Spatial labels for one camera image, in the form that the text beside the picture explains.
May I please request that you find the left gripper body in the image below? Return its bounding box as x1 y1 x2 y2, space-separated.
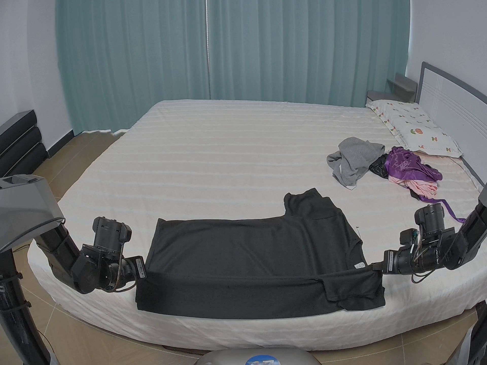
122 255 148 281

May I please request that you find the pink garment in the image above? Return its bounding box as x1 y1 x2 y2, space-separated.
389 175 438 200

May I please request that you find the purple satin garment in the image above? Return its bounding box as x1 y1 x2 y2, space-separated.
385 146 468 223

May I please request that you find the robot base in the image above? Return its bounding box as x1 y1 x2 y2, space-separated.
194 348 322 365

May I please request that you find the black cable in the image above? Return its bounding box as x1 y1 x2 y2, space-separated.
0 219 65 254

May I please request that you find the black garment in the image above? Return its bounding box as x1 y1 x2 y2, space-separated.
369 154 390 178

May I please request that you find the black chest of drawers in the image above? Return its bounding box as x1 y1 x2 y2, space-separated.
0 109 49 178

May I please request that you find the bed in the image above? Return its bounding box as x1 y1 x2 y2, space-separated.
27 61 487 351

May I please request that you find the grey garment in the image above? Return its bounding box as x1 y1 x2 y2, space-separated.
326 136 386 190

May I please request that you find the grey bedside table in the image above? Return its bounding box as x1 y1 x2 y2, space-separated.
366 72 418 103

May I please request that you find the white printed pillow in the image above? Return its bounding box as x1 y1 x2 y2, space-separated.
366 99 464 159

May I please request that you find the blue-green curtain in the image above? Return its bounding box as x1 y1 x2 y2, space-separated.
205 0 411 107
56 0 211 134

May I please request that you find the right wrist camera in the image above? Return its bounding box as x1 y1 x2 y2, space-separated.
399 228 419 248

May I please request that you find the black T-shirt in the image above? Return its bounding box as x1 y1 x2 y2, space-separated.
135 188 386 319

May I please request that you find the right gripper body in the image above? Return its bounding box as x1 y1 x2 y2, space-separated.
382 249 415 275

